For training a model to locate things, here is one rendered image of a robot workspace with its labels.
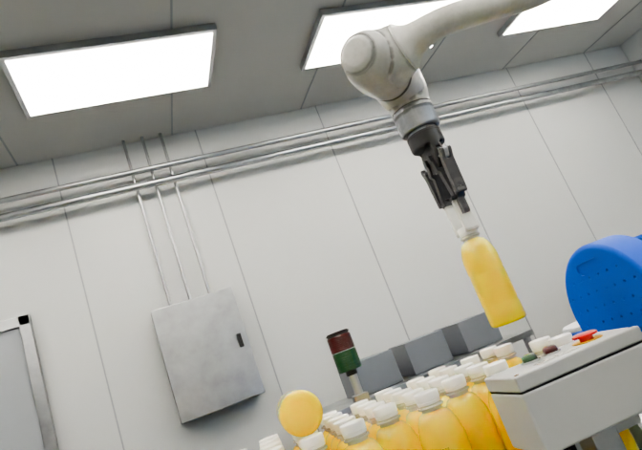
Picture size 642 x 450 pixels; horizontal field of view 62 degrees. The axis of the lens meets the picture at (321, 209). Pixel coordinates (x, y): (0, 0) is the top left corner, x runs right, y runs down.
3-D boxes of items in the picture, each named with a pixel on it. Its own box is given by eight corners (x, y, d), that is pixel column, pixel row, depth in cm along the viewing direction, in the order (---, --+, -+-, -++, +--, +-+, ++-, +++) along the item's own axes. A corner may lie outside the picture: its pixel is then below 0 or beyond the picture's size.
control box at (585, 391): (676, 396, 70) (637, 322, 73) (549, 457, 66) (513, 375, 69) (627, 396, 80) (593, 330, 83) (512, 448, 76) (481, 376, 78)
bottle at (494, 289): (520, 319, 100) (478, 228, 105) (486, 331, 104) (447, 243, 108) (531, 312, 105) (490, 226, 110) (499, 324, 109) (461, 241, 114)
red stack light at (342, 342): (357, 345, 134) (352, 330, 135) (333, 354, 132) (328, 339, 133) (353, 347, 140) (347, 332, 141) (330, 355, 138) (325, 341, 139)
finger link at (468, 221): (463, 197, 110) (464, 196, 109) (478, 227, 108) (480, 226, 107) (450, 201, 109) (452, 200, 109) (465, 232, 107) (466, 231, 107)
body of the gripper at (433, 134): (443, 118, 112) (462, 158, 110) (431, 137, 120) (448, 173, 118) (412, 128, 111) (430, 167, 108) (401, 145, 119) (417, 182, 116)
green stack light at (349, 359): (364, 365, 132) (357, 345, 134) (340, 374, 131) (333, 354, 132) (359, 366, 138) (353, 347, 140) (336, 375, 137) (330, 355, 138)
